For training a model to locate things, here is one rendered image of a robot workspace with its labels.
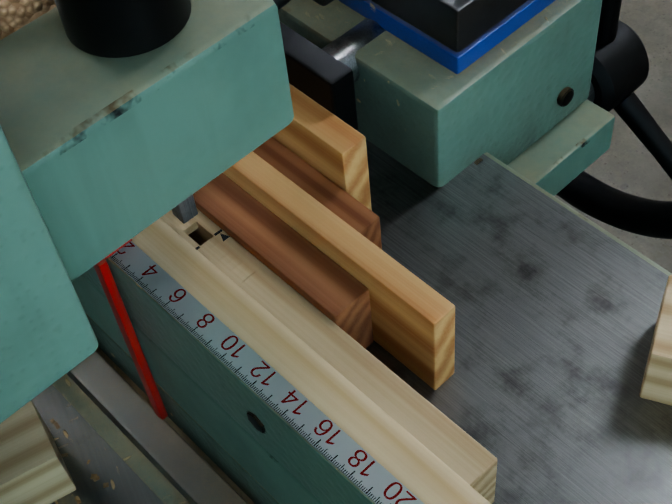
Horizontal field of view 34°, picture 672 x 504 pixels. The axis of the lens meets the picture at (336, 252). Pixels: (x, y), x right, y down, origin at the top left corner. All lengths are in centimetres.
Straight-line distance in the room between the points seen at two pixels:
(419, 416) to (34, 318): 17
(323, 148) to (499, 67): 11
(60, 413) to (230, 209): 19
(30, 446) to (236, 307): 17
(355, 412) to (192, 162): 13
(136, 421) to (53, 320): 23
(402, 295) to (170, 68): 14
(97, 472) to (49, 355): 23
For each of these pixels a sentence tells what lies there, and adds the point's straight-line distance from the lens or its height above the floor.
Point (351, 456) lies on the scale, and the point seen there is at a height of 96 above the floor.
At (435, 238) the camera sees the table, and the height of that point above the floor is 90.
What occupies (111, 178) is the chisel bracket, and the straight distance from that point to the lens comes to 44.
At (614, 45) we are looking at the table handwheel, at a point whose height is 84.
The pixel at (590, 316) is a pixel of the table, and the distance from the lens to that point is 56.
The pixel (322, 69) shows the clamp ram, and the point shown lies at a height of 100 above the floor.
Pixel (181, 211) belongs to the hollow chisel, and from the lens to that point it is 53.
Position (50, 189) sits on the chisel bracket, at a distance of 43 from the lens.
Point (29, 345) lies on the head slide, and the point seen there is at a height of 103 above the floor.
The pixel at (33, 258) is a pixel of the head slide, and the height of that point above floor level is 107.
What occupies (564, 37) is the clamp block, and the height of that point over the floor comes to 94.
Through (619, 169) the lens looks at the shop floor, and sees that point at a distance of 184.
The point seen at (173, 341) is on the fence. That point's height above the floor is 93.
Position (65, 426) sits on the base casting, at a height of 80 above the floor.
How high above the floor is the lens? 136
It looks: 52 degrees down
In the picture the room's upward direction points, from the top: 7 degrees counter-clockwise
